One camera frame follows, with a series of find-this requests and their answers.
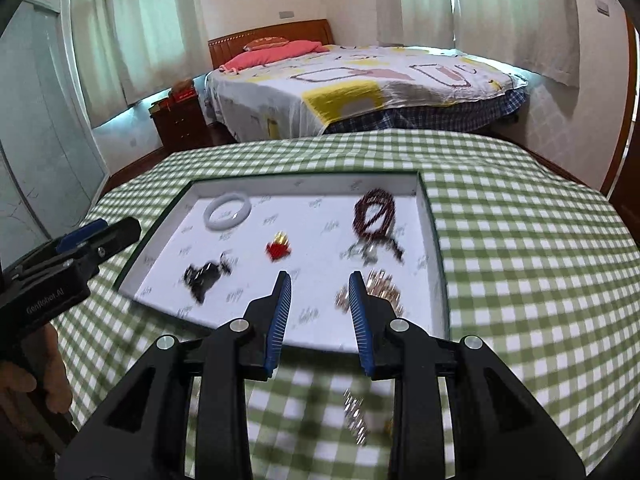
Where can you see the red box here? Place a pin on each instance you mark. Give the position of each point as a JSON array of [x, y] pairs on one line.
[[184, 96]]

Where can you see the pink pillow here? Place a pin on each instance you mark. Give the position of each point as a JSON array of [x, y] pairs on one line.
[[270, 55]]

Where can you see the red knot ornament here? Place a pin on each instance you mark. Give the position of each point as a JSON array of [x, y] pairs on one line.
[[278, 249]]

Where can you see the pale wardrobe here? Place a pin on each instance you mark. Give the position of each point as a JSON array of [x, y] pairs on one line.
[[45, 135]]

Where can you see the wooden headboard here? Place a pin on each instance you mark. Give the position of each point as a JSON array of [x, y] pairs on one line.
[[270, 30]]

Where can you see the white jade bangle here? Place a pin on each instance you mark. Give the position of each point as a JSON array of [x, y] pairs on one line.
[[210, 221]]

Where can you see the bed with patterned sheet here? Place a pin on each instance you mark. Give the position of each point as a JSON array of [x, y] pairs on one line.
[[400, 85]]

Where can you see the long crystal brooch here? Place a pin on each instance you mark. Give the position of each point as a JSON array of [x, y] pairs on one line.
[[356, 416]]

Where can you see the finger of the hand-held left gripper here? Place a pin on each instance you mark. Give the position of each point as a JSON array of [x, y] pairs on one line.
[[112, 237], [82, 235]]

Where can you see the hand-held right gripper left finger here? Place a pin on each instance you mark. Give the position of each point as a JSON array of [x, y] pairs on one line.
[[275, 330]]

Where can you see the dark green shallow box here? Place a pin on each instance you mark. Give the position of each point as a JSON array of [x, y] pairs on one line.
[[310, 310]]

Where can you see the wooden door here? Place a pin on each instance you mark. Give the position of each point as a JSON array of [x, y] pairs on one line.
[[625, 110]]

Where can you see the pearl flower rhinestone brooch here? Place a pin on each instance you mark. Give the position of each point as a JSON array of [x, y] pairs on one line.
[[382, 287]]

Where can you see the person's left hand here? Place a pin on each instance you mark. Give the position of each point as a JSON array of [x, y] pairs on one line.
[[55, 370]]

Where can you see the dark wooden nightstand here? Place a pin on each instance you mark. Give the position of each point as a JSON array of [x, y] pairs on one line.
[[180, 122]]

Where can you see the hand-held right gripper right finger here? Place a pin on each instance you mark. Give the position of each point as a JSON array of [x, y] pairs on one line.
[[360, 325]]

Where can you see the white sheer curtain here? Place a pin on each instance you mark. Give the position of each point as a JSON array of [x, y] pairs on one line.
[[160, 25], [425, 0], [95, 50], [515, 15]]

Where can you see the wall light switch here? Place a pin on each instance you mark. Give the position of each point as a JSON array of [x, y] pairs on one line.
[[602, 8]]

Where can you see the green checked tablecloth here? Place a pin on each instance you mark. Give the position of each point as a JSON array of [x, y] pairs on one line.
[[500, 240]]

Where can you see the brown bundle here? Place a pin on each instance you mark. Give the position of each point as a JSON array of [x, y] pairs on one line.
[[180, 90]]

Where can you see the blue plaid bed skirt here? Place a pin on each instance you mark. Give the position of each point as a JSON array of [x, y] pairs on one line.
[[450, 112]]

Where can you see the dark stone pendant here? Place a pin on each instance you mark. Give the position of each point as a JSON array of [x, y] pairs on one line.
[[202, 277]]

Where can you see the brown cushion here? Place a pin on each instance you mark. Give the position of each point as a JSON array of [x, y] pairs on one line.
[[267, 43]]

